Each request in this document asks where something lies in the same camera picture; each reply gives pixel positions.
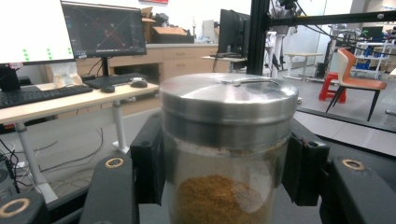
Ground black monitor seen from behind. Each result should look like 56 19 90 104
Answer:
217 7 252 59

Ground black and grey computer mouse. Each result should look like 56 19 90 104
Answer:
128 77 149 90

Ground monitor with white screen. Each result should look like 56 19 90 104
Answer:
0 0 76 66

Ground light wooden desk, white legs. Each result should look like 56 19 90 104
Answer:
0 81 161 205

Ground open cardboard box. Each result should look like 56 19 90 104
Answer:
150 25 189 37

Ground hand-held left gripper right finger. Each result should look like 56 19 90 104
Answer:
281 118 331 208

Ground black keyboard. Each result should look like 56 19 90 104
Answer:
0 84 94 110
82 72 149 90

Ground monitor with dark screen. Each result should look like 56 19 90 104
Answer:
60 0 149 77

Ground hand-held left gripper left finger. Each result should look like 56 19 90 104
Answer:
129 111 166 207

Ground crumpled white bag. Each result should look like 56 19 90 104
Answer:
50 61 84 89

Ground red plastic stool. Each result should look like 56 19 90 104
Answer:
318 71 347 105

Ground orange and white chair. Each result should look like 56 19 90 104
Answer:
324 47 389 122

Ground white shelf with blue bins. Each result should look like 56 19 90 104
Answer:
354 39 396 80

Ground black metal frame post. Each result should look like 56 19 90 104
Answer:
246 0 272 77

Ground light wooden cabinet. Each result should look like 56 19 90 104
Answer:
40 42 232 119

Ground thin black floor cables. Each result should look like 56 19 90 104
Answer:
0 126 106 194

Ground glass spice jar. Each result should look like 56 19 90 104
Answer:
158 72 300 224

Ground small white table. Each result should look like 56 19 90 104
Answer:
283 51 327 80

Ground black metal crossbeam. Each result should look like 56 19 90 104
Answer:
268 10 396 28

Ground black metal shelf rack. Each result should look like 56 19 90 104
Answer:
49 106 396 224

